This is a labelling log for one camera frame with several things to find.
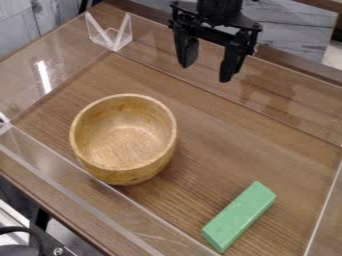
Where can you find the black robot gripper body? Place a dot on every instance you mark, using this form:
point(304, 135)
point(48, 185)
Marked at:
point(215, 21)

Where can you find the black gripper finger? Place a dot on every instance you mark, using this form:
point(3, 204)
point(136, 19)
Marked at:
point(232, 60)
point(187, 46)

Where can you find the green rectangular block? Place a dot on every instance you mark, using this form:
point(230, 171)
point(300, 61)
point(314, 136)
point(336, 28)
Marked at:
point(230, 223)

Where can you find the brown wooden bowl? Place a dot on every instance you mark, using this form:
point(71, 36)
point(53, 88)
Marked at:
point(123, 138)

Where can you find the clear acrylic corner bracket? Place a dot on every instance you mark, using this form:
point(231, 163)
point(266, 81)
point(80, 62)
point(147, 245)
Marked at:
point(109, 38)

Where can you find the clear acrylic tray wall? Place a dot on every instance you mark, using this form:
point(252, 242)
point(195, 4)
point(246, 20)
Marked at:
point(108, 220)

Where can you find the black metal table frame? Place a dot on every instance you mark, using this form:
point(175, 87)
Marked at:
point(52, 247)

